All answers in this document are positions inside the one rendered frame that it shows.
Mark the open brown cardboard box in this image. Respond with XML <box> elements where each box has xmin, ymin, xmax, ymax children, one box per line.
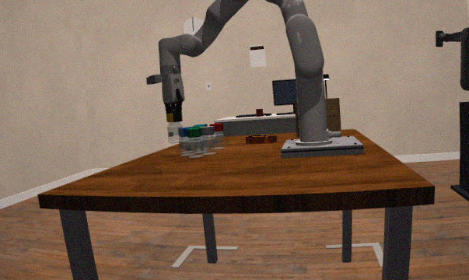
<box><xmin>294</xmin><ymin>98</ymin><xmax>341</xmax><ymax>138</ymax></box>

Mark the white bottle with yellow cap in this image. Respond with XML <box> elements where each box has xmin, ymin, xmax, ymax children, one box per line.
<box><xmin>166</xmin><ymin>114</ymin><xmax>184</xmax><ymax>143</ymax></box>

